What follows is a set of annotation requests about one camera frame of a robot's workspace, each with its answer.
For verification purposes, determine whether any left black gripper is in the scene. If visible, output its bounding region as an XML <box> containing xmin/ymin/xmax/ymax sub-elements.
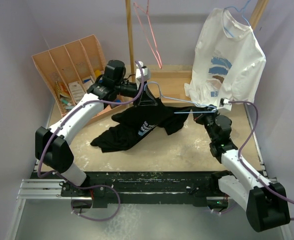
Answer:
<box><xmin>114</xmin><ymin>79</ymin><xmax>158</xmax><ymax>107</ymax></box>

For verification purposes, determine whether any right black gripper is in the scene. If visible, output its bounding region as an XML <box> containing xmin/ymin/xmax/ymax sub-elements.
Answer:
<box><xmin>191</xmin><ymin>104</ymin><xmax>220</xmax><ymax>142</ymax></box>

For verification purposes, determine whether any blue wire hanger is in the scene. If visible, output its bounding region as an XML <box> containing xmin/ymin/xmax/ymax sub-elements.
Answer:
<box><xmin>143</xmin><ymin>81</ymin><xmax>218</xmax><ymax>114</ymax></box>

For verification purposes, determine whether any black t-shirt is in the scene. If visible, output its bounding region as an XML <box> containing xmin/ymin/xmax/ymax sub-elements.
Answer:
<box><xmin>90</xmin><ymin>98</ymin><xmax>192</xmax><ymax>153</ymax></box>

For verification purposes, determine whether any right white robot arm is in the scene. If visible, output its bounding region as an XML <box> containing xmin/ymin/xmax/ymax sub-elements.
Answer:
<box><xmin>192</xmin><ymin>106</ymin><xmax>291</xmax><ymax>232</ymax></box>

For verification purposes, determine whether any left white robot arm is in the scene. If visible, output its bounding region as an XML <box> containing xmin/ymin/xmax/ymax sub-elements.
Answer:
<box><xmin>35</xmin><ymin>60</ymin><xmax>151</xmax><ymax>196</ymax></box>

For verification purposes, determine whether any white t-shirt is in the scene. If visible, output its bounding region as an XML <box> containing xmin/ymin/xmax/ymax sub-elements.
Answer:
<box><xmin>184</xmin><ymin>8</ymin><xmax>266</xmax><ymax>106</ymax></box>

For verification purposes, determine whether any blue hanger under white shirt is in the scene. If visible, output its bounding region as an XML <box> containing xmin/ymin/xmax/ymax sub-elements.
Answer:
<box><xmin>222</xmin><ymin>0</ymin><xmax>252</xmax><ymax>38</ymax></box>

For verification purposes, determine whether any wooden clothes rack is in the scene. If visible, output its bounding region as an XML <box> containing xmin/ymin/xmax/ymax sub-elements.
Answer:
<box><xmin>125</xmin><ymin>0</ymin><xmax>269</xmax><ymax>96</ymax></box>

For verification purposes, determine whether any white paper card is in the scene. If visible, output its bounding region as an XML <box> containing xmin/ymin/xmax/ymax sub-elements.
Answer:
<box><xmin>68</xmin><ymin>81</ymin><xmax>85</xmax><ymax>104</ymax></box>

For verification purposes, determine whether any pink desk organizer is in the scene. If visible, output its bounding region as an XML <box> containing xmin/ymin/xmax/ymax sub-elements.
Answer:
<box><xmin>31</xmin><ymin>35</ymin><xmax>124</xmax><ymax>125</ymax></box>

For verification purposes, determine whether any spiral notebook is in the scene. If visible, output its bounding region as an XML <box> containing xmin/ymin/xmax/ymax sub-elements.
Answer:
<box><xmin>54</xmin><ymin>81</ymin><xmax>71</xmax><ymax>98</ymax></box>

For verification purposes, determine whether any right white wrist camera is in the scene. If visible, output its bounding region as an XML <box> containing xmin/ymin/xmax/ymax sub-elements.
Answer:
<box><xmin>217</xmin><ymin>98</ymin><xmax>232</xmax><ymax>113</ymax></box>

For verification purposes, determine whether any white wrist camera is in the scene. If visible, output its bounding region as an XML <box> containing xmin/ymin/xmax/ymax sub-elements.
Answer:
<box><xmin>217</xmin><ymin>98</ymin><xmax>232</xmax><ymax>113</ymax></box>
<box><xmin>135</xmin><ymin>61</ymin><xmax>151</xmax><ymax>88</ymax></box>

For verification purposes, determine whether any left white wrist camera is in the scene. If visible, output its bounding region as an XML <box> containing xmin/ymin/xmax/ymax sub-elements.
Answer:
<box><xmin>135</xmin><ymin>61</ymin><xmax>151</xmax><ymax>88</ymax></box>

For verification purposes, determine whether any pink wire hanger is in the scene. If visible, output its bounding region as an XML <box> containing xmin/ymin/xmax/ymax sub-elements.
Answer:
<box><xmin>133</xmin><ymin>0</ymin><xmax>163</xmax><ymax>69</ymax></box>

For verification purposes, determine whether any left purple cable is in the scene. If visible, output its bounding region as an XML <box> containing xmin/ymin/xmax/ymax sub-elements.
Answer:
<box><xmin>36</xmin><ymin>61</ymin><xmax>148</xmax><ymax>222</ymax></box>

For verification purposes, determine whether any purple cable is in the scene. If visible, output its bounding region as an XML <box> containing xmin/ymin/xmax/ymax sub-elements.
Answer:
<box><xmin>36</xmin><ymin>61</ymin><xmax>148</xmax><ymax>222</ymax></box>
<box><xmin>210</xmin><ymin>100</ymin><xmax>294</xmax><ymax>221</ymax></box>

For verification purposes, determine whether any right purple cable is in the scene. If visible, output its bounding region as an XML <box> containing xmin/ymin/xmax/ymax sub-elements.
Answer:
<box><xmin>210</xmin><ymin>100</ymin><xmax>294</xmax><ymax>221</ymax></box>

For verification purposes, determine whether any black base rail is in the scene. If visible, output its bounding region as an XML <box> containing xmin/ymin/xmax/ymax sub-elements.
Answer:
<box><xmin>43</xmin><ymin>170</ymin><xmax>232</xmax><ymax>209</ymax></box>

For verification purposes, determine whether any aluminium frame rail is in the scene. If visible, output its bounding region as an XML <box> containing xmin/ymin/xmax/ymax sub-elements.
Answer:
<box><xmin>7</xmin><ymin>179</ymin><xmax>293</xmax><ymax>240</ymax></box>

